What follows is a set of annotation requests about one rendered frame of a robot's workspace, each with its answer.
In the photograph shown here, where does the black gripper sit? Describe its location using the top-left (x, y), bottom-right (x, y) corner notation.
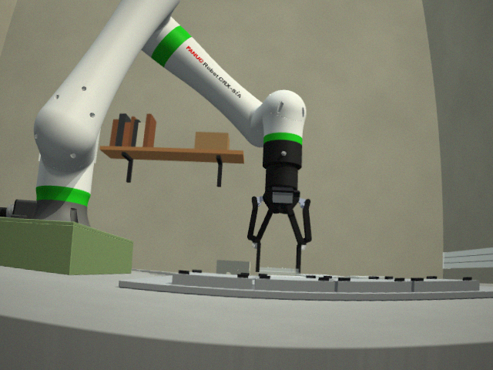
top-left (247, 165), bottom-right (312, 272)

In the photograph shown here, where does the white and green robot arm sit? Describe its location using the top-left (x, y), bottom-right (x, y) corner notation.
top-left (0, 0), bottom-right (306, 227)

